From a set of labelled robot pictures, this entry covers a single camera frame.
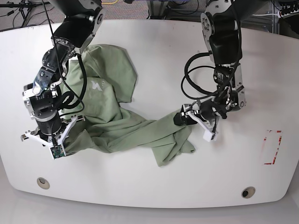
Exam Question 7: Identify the black tripod legs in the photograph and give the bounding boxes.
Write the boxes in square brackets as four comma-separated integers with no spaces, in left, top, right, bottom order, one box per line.
[0,0,43,32]

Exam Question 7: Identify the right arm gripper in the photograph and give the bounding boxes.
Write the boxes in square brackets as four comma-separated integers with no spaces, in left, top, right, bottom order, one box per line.
[21,115,85,158]

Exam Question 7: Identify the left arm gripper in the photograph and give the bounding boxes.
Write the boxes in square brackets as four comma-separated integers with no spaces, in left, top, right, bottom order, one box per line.
[173,100,219,142]

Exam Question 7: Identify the left table cable grommet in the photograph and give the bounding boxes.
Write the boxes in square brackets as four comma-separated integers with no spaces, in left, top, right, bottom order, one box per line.
[37,177,50,190]

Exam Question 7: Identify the right table cable grommet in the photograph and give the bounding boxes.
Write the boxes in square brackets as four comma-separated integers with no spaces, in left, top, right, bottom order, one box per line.
[241,186,256,199]

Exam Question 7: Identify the table cable grommet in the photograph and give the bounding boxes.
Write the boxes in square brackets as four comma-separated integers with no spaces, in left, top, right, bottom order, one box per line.
[241,186,256,199]
[37,177,50,190]

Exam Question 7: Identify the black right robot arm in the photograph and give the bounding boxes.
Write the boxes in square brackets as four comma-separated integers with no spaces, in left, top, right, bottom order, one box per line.
[21,0,105,159]

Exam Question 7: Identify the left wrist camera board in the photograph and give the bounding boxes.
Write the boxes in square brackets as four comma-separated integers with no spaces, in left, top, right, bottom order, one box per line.
[210,133,218,141]

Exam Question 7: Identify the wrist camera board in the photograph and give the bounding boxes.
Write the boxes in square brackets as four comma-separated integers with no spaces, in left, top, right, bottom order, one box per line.
[210,133,218,141]
[50,145,65,160]

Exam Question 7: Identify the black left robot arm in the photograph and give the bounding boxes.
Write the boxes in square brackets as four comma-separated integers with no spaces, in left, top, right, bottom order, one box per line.
[173,0,264,142]

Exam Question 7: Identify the green polo shirt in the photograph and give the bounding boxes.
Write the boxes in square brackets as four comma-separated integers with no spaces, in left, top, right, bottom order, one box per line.
[64,44,195,166]

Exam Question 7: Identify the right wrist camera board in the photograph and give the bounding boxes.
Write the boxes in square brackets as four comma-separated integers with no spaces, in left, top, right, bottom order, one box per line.
[50,145,65,160]

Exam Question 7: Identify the red tape rectangle marker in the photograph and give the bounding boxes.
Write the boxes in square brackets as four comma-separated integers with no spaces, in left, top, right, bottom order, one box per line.
[262,130,283,165]

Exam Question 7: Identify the white power strip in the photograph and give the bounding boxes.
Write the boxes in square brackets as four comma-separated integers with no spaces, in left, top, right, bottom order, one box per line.
[278,5,299,19]

